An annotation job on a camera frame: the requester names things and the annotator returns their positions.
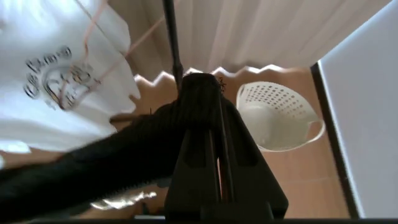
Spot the black clothes rack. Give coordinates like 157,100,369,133
109,0,185,124

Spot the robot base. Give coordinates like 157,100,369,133
89,190,158,211

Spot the white printed t-shirt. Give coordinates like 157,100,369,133
0,0,141,155

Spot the black garment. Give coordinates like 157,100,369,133
0,72,226,222

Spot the pink clothes hanger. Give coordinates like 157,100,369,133
58,0,166,110

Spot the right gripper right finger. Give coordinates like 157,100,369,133
216,96,289,219

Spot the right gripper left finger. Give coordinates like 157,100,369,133
164,128,222,219

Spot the white laundry basket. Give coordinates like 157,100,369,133
235,81,326,153

